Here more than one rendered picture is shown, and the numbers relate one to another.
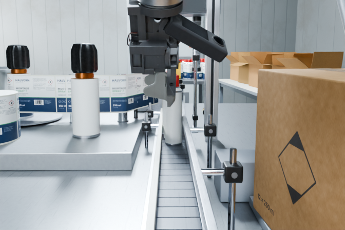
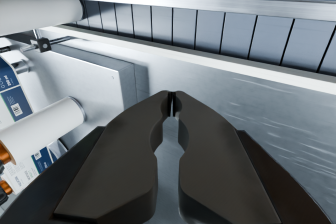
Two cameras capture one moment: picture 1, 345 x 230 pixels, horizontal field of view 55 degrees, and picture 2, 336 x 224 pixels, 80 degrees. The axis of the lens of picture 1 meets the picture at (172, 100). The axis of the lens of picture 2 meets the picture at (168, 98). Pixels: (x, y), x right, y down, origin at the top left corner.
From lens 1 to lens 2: 0.59 m
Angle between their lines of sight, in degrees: 57
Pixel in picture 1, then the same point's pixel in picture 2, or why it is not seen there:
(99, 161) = (130, 102)
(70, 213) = not seen: hidden behind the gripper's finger
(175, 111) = (27, 11)
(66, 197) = not seen: hidden behind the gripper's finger
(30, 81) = (17, 174)
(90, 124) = (68, 115)
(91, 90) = (23, 137)
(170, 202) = (307, 44)
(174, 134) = (68, 8)
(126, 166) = (131, 72)
